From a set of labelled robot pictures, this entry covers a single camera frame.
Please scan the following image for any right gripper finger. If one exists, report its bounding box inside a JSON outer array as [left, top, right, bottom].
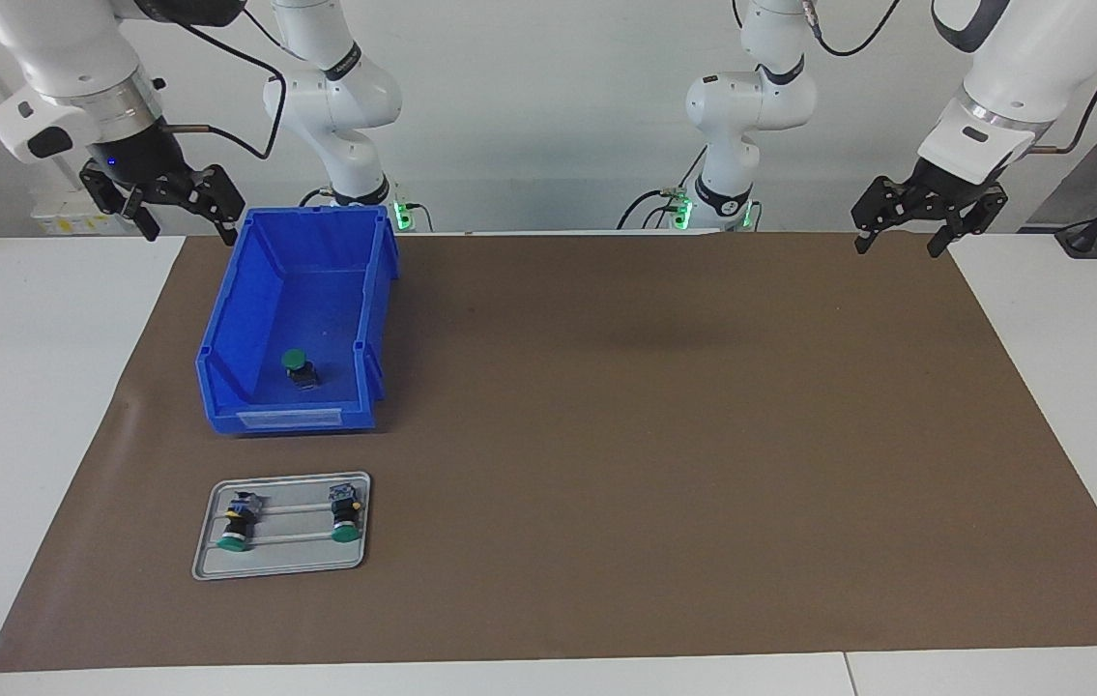
[[161, 165, 247, 247], [79, 163, 163, 244]]

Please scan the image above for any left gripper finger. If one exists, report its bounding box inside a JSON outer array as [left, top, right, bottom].
[[926, 187, 1010, 259], [850, 175, 919, 256]]

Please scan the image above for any green push button switch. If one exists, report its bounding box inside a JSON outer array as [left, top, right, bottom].
[[281, 350, 321, 392], [217, 491, 266, 553], [328, 482, 362, 543]]

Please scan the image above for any blue plastic storage bin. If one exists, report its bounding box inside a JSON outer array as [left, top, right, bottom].
[[195, 205, 401, 436]]

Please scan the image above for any grey metal tray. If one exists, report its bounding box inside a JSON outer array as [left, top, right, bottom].
[[191, 471, 372, 582]]

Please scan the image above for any brown paper table mat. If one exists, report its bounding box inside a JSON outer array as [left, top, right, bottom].
[[0, 230, 1097, 673]]

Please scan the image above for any white wall socket box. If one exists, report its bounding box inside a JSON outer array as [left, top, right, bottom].
[[31, 187, 138, 236]]

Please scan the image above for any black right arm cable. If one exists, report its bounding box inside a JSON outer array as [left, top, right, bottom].
[[157, 0, 336, 160]]

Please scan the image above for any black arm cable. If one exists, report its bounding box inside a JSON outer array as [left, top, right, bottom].
[[799, 0, 1097, 156], [157, 0, 336, 160]]

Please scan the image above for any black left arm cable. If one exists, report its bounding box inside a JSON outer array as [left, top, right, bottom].
[[799, 0, 1097, 156]]

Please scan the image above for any black base cable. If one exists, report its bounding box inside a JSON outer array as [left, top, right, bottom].
[[618, 145, 704, 230]]

